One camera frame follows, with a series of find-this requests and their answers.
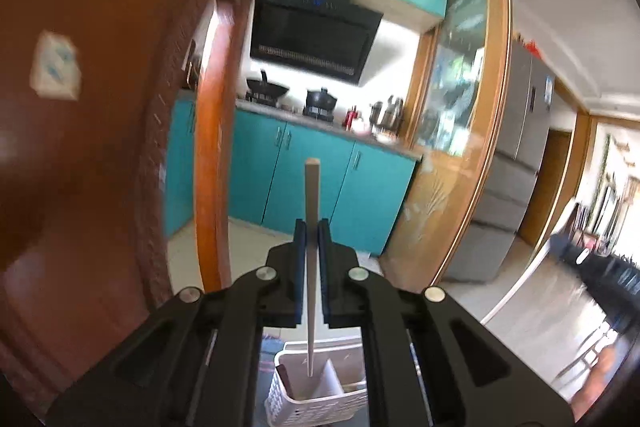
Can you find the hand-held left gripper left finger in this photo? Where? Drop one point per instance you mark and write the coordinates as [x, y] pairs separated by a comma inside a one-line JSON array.
[[300, 267]]

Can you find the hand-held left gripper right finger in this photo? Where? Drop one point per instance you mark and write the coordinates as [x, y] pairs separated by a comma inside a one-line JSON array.
[[324, 267]]

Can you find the beige wooden chopstick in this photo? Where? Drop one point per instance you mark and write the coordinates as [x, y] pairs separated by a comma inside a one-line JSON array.
[[312, 187]]

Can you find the white slotted utensil basket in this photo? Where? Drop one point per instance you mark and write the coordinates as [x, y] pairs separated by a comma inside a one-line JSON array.
[[300, 407]]

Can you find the person's right forearm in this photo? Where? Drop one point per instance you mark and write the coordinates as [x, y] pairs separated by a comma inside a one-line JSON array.
[[602, 382]]

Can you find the teal lower kitchen cabinets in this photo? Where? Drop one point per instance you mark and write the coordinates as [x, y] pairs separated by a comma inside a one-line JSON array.
[[300, 167]]

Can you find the brown interior door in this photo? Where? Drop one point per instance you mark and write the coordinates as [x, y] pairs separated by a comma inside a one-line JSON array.
[[545, 187]]

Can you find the grey kitchen countertop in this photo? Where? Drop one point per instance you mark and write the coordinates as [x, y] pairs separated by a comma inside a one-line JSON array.
[[390, 146]]

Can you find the red bottle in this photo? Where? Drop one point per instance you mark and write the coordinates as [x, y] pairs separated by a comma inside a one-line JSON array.
[[349, 118]]

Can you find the glass sliding door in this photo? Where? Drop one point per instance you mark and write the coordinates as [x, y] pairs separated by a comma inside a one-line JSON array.
[[450, 182]]

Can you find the black gas stove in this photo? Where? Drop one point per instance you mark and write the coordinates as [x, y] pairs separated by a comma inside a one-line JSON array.
[[317, 112]]

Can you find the steel kettle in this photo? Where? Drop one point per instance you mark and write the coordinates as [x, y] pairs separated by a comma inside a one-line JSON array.
[[387, 117]]

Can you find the black cooking pot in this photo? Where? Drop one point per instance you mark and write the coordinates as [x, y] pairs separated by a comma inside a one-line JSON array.
[[320, 101]]

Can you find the silver refrigerator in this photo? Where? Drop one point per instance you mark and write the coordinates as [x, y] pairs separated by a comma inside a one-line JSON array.
[[510, 132]]

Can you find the black wok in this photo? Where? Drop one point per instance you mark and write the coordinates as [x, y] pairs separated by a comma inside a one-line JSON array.
[[267, 88]]

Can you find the brown wooden door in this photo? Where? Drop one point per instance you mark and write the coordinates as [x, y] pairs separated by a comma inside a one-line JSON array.
[[100, 157]]

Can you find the black range hood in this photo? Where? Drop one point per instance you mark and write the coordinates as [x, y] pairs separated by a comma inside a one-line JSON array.
[[310, 32]]

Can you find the white sticker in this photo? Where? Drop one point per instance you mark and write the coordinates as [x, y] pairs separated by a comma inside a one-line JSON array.
[[55, 67]]

